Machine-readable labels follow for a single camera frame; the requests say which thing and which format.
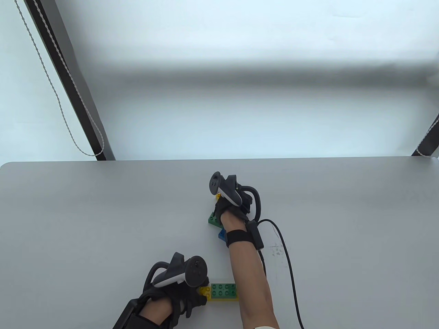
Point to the blue lego brick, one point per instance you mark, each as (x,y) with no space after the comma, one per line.
(222,235)

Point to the green lego brick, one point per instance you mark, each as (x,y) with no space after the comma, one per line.
(214,220)
(223,290)

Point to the black frame pole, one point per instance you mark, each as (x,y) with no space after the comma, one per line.
(65,68)
(428,144)

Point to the black right wrist sensor band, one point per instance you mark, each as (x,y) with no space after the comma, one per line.
(255,236)

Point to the person's left hand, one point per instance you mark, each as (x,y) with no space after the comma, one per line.
(185,296)

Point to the black left wrist sensor band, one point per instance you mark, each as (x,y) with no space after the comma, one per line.
(128,315)

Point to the person's right hand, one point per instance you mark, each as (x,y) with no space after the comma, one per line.
(223,209)

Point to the dark grey controller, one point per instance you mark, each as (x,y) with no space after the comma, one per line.
(195,270)
(228,192)

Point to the black wrist sensor band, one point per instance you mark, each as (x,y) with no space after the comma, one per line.
(128,315)
(255,236)

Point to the person's left forearm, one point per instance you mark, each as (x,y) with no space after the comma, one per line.
(156,313)

